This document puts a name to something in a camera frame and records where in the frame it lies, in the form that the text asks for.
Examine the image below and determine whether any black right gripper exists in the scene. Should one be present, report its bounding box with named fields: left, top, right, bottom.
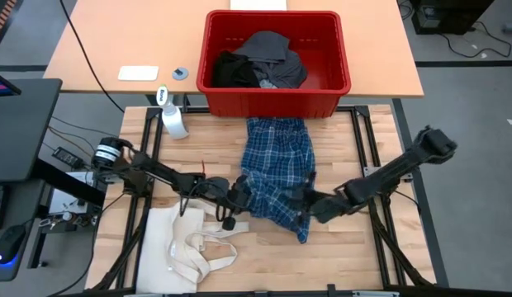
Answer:
left=292, top=187, right=347, bottom=226

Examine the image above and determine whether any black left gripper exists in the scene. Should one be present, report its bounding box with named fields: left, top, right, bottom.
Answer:
left=204, top=175, right=254, bottom=232

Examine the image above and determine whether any blue plaid garment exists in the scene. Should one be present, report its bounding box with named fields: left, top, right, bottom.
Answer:
left=239, top=117, right=318, bottom=244

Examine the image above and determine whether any dark grey garment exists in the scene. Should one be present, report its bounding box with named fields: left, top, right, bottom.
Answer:
left=232, top=30, right=309, bottom=90

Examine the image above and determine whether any red plastic laundry bin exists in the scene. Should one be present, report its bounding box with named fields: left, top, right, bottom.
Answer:
left=196, top=10, right=352, bottom=120

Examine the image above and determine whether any white spray bottle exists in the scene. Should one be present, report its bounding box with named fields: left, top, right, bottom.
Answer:
left=155, top=85, right=190, bottom=140

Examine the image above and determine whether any white canvas tote bag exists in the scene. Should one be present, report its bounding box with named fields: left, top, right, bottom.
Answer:
left=135, top=202, right=249, bottom=295

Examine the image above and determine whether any black garment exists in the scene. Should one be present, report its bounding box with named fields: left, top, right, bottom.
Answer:
left=212, top=50, right=261, bottom=88

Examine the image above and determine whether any white rectangular pad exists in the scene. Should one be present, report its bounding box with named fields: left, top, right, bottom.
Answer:
left=117, top=65, right=160, bottom=82

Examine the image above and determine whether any black power adapter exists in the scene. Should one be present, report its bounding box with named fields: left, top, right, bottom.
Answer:
left=52, top=147, right=82, bottom=168

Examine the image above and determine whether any light orange desk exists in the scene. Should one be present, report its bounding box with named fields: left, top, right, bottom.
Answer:
left=44, top=0, right=425, bottom=99

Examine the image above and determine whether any dark grey flat panel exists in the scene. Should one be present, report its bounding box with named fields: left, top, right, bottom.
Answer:
left=0, top=78, right=63, bottom=185

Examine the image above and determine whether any black computer mouse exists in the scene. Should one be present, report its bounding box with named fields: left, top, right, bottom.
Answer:
left=0, top=224, right=28, bottom=265

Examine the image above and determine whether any grey workstation desk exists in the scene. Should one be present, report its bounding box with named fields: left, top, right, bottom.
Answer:
left=0, top=181, right=49, bottom=285

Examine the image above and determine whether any black computer case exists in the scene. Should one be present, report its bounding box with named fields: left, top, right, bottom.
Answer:
left=410, top=0, right=496, bottom=36

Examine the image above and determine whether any computer monitor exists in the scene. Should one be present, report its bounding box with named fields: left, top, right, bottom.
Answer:
left=0, top=69, right=22, bottom=98

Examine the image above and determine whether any orange black striped strip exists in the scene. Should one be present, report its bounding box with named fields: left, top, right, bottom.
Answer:
left=0, top=0, right=18, bottom=45

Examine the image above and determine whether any black aluminium rig frame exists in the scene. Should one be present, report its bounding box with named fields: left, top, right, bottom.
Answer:
left=90, top=105, right=441, bottom=297

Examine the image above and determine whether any long black desk cable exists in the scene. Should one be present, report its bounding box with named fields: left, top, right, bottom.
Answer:
left=59, top=0, right=126, bottom=114

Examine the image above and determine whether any black floor cable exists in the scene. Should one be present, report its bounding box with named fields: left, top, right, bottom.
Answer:
left=439, top=20, right=512, bottom=59

